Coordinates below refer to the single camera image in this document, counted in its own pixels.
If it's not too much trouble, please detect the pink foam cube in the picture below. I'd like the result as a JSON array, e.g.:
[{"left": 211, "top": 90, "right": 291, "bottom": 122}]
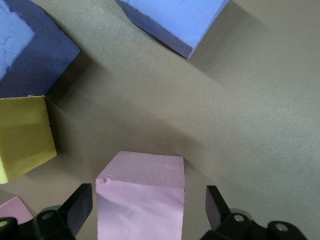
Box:
[
  {"left": 0, "top": 196, "right": 35, "bottom": 226},
  {"left": 95, "top": 150, "right": 186, "bottom": 240}
]

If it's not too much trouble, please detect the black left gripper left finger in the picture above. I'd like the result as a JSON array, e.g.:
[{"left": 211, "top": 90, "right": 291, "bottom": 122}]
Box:
[{"left": 34, "top": 183, "right": 94, "bottom": 240}]

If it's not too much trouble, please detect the yellow foam cube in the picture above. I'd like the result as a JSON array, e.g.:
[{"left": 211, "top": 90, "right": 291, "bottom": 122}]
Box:
[{"left": 0, "top": 95, "right": 58, "bottom": 185}]

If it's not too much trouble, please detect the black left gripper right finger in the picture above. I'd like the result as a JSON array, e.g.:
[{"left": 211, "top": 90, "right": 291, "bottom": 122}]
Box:
[{"left": 201, "top": 184, "right": 268, "bottom": 240}]

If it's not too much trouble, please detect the purple foam cube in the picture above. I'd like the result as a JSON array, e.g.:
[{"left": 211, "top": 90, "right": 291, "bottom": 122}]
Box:
[
  {"left": 114, "top": 0, "right": 231, "bottom": 60},
  {"left": 0, "top": 0, "right": 81, "bottom": 98}
]

